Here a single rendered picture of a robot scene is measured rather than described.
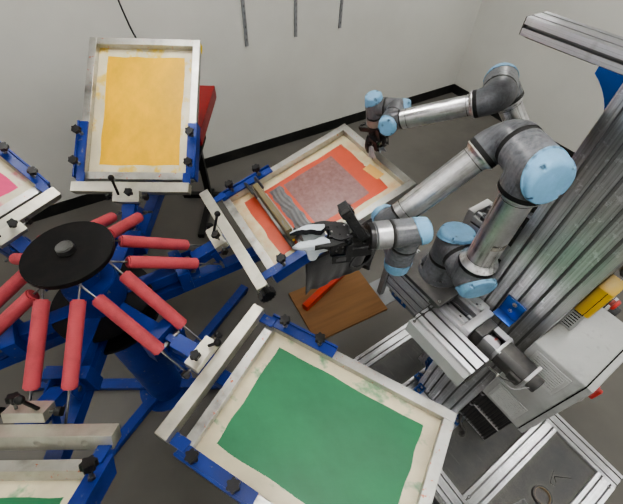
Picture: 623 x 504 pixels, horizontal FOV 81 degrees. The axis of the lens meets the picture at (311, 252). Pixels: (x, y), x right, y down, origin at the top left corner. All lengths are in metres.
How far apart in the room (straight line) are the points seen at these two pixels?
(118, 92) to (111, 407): 1.83
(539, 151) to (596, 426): 2.31
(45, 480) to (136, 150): 1.48
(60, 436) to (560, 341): 1.60
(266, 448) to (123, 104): 1.82
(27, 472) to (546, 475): 2.24
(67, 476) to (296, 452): 0.67
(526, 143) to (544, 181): 0.10
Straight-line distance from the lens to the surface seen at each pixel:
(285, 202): 1.84
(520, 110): 1.65
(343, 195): 1.81
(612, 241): 1.23
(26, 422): 1.49
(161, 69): 2.36
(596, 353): 1.58
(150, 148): 2.16
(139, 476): 2.53
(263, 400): 1.47
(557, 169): 0.96
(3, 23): 3.30
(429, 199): 1.08
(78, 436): 1.37
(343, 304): 2.77
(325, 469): 1.42
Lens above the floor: 2.35
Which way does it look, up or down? 50 degrees down
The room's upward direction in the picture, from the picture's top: 3 degrees clockwise
